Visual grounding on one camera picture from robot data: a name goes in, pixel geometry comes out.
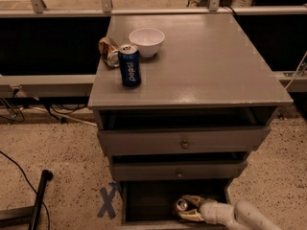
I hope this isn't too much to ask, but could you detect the blue tape X mark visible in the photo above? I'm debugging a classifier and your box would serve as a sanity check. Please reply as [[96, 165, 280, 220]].
[[97, 182, 117, 219]]

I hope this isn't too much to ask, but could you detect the white bowl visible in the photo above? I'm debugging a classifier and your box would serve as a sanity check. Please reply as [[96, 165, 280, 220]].
[[129, 28, 165, 58]]

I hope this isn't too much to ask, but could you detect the metal railing frame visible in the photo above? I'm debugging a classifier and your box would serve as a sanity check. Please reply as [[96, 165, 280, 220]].
[[1, 0, 306, 103]]

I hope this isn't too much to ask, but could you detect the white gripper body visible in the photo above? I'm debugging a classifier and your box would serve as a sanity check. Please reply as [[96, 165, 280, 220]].
[[200, 198, 236, 225]]

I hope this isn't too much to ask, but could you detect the black metal leg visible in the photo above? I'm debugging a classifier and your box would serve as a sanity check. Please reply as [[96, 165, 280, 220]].
[[0, 169, 55, 230]]

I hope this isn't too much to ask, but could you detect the red coke can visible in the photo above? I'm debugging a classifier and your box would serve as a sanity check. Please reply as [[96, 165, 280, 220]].
[[173, 197, 189, 216]]

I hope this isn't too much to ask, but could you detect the grey top drawer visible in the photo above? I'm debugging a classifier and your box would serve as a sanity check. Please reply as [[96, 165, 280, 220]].
[[95, 107, 272, 157]]

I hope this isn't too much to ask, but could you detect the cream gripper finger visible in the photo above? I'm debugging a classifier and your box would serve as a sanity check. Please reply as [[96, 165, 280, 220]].
[[182, 195, 204, 208], [178, 209, 204, 221]]

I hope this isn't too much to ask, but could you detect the grey middle drawer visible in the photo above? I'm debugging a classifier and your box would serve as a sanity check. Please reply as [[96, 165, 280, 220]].
[[109, 152, 248, 181]]

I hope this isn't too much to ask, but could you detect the white cable at right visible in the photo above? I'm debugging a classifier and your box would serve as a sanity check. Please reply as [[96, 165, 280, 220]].
[[283, 50, 307, 92]]

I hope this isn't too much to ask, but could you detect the grey drawer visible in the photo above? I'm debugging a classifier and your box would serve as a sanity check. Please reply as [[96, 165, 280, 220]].
[[118, 179, 230, 230], [95, 107, 272, 157], [109, 152, 248, 181]]

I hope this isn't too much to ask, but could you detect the brown can lying down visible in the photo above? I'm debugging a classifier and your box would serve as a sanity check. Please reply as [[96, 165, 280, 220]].
[[99, 37, 119, 68]]

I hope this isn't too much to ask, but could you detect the blue pepsi can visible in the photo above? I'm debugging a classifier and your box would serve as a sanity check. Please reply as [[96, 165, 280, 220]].
[[118, 43, 141, 88]]

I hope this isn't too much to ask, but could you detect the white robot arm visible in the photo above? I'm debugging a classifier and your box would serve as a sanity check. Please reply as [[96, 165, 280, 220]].
[[175, 195, 282, 230]]

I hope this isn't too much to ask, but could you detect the black floor cable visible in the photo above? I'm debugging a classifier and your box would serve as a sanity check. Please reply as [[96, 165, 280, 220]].
[[0, 149, 52, 230]]

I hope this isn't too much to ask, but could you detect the grey bottom drawer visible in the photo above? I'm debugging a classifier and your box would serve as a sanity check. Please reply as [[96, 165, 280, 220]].
[[118, 179, 230, 230]]

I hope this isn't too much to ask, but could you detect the grey drawer cabinet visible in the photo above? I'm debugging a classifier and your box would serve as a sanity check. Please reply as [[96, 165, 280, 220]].
[[89, 14, 292, 230]]

